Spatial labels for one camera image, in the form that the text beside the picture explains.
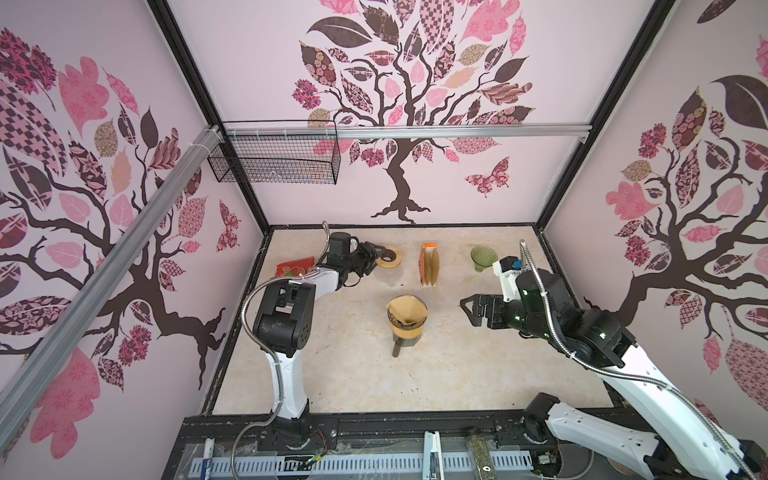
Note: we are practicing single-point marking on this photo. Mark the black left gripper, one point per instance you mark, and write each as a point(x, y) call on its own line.
point(369, 255)

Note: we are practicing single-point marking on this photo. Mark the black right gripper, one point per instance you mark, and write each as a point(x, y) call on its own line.
point(491, 301)

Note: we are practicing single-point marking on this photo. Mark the orange coffee filter box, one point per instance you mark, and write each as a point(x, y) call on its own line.
point(421, 261)

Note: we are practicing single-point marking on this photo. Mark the green glass dripper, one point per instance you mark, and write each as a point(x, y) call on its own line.
point(483, 257)

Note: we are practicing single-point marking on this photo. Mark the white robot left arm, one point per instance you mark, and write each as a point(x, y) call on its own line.
point(338, 246)

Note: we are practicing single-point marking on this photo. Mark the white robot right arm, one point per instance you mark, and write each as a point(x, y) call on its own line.
point(680, 443)

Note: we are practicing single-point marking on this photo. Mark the white translucent plastic mug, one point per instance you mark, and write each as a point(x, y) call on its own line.
point(390, 277)

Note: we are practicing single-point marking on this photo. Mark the red gummy candy bag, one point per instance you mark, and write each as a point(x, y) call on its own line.
point(295, 268)

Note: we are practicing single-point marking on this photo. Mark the green herb filled jar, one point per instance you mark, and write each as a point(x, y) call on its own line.
point(479, 455)

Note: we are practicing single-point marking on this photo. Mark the smoked glass carafe wooden handle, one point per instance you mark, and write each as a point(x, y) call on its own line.
point(400, 343)

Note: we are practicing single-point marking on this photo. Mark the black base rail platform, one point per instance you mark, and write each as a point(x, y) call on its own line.
point(376, 429)

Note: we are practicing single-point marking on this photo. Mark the white centre bracket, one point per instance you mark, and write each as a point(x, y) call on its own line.
point(432, 462)

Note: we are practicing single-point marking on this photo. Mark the black wire mesh basket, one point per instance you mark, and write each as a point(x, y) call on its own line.
point(278, 151)

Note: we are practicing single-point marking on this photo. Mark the white slotted cable duct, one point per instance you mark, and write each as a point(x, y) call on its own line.
point(337, 465)

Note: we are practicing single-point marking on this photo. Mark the aluminium side rail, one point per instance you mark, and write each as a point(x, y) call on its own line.
point(32, 379)

